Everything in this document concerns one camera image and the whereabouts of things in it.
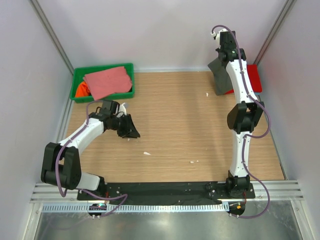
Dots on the aluminium frame rail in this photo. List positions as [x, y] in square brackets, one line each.
[46, 193]

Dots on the pink folded t shirt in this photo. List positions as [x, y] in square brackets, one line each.
[104, 83]

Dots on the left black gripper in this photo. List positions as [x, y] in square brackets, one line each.
[129, 131]

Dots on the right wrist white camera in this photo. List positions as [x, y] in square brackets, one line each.
[217, 35]

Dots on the orange t shirt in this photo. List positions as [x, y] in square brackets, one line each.
[82, 90]

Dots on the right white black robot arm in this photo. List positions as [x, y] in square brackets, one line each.
[244, 116]

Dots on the red folded t shirt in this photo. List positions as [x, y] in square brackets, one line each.
[254, 78]

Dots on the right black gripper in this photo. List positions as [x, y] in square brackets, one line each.
[218, 49]

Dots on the wrist white camera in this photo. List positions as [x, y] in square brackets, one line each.
[217, 35]
[122, 110]

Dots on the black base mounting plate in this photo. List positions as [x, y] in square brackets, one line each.
[174, 193]

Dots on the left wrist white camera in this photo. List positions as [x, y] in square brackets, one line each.
[122, 110]

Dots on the grey t shirt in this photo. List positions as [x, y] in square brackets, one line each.
[221, 81]

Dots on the white slotted cable duct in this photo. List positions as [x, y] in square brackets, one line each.
[99, 207]

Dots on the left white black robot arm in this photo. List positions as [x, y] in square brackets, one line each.
[61, 166]

